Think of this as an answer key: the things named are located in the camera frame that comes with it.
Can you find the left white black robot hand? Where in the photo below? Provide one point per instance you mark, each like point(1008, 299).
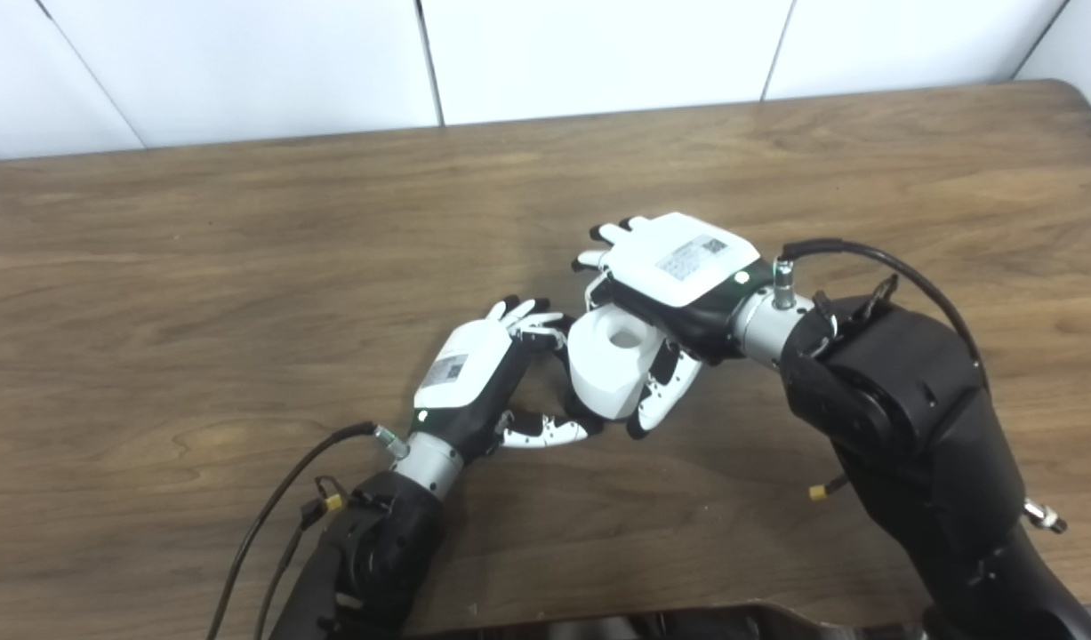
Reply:
point(469, 364)

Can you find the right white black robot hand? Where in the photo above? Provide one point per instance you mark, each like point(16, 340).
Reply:
point(678, 258)

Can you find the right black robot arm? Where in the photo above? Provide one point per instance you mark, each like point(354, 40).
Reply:
point(910, 409)

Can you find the black plastic holder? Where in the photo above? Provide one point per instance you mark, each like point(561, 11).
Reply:
point(581, 411)

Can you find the round white plastic piece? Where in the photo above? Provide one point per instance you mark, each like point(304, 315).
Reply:
point(603, 378)

